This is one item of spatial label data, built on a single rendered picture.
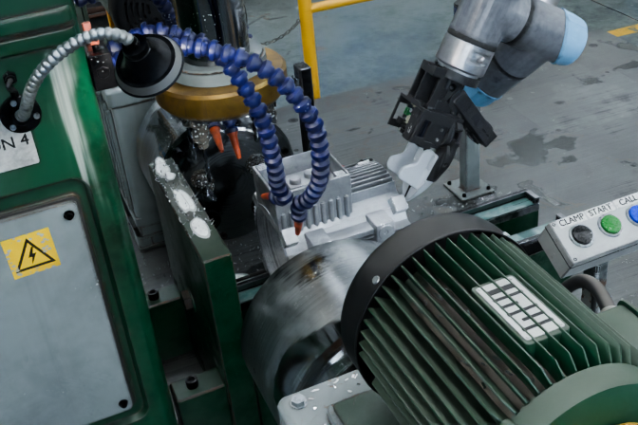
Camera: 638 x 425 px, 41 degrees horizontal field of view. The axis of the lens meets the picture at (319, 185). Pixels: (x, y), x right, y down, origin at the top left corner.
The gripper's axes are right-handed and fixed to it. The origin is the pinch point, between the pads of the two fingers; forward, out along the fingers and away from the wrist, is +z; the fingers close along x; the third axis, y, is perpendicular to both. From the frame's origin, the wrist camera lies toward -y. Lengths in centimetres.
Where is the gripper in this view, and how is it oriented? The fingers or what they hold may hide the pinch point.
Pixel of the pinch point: (412, 194)
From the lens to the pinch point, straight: 129.3
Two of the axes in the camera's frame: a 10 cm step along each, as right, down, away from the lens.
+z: -3.8, 8.8, 3.0
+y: -8.3, -1.9, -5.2
